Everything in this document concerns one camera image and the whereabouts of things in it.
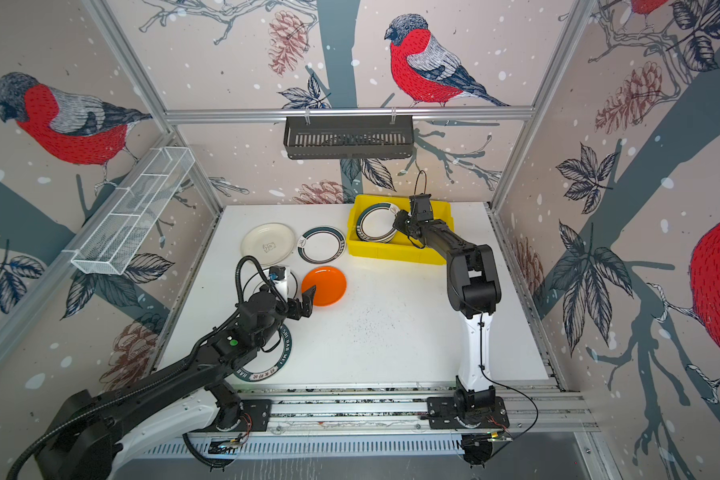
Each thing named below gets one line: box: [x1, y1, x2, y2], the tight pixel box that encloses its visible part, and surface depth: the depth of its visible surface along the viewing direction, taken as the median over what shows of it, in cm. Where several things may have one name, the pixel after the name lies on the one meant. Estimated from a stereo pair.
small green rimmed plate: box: [297, 225, 347, 265], surface depth 112 cm
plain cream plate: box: [241, 222, 296, 266], surface depth 113 cm
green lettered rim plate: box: [232, 324, 293, 382], surface depth 82 cm
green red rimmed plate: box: [356, 202, 400, 243], surface depth 112 cm
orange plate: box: [301, 266, 347, 307], surface depth 100 cm
